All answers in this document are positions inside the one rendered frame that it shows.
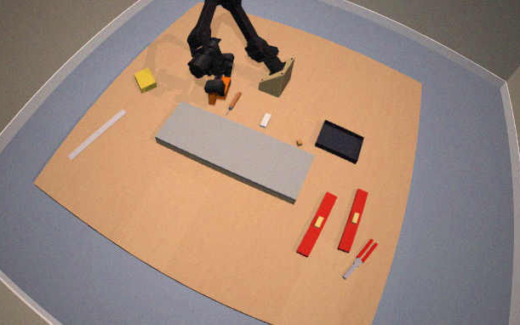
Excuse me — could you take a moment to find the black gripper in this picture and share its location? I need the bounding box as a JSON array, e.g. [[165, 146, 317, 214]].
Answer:
[[204, 53, 234, 97]]

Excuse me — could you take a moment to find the grey panel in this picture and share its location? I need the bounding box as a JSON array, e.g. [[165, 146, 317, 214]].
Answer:
[[155, 101, 316, 205]]

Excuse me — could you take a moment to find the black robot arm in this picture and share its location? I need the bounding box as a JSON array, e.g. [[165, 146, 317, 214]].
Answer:
[[187, 0, 286, 78]]

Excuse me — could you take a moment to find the red flat slab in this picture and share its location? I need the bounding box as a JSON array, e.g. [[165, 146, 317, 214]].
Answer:
[[296, 192, 337, 258], [337, 189, 368, 253]]

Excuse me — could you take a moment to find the awl with brown handle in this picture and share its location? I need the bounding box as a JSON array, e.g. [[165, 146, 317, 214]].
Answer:
[[226, 92, 242, 115]]

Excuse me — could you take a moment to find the light grey flat bar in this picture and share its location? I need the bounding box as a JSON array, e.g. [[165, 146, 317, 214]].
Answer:
[[68, 110, 126, 161]]

